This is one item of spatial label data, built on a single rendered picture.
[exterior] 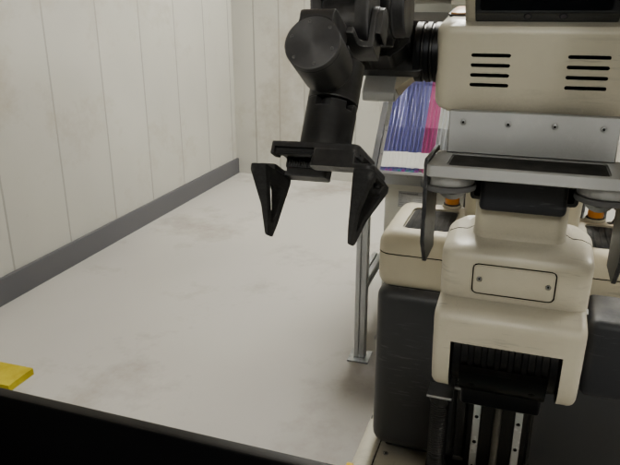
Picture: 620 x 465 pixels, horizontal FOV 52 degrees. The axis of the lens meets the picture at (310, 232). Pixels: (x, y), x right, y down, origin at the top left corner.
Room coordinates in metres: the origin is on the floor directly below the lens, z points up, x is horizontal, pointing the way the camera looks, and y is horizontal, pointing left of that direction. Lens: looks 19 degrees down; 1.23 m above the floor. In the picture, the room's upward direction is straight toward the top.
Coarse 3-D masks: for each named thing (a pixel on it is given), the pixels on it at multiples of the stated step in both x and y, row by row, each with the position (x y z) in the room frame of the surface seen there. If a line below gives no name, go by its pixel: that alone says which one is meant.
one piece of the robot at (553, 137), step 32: (448, 128) 0.89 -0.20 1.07; (480, 128) 0.88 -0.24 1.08; (512, 128) 0.86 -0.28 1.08; (544, 128) 0.85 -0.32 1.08; (576, 128) 0.84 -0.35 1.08; (608, 128) 0.82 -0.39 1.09; (448, 160) 0.84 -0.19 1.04; (480, 160) 0.85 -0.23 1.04; (512, 160) 0.85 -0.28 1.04; (544, 160) 0.84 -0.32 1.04; (576, 160) 0.83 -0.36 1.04; (608, 160) 0.82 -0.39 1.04; (448, 192) 0.81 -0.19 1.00; (480, 192) 0.89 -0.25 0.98; (512, 192) 0.87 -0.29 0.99; (544, 192) 0.86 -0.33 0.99; (576, 192) 0.80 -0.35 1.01; (608, 192) 0.75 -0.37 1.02; (608, 256) 0.84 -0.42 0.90
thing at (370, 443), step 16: (368, 432) 1.29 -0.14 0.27; (368, 448) 1.21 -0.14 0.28; (384, 448) 1.21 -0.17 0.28; (400, 448) 1.21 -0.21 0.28; (352, 464) 1.18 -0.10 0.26; (368, 464) 1.16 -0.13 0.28; (384, 464) 1.16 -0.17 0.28; (400, 464) 1.16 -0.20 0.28; (416, 464) 1.16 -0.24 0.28; (448, 464) 1.17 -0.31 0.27
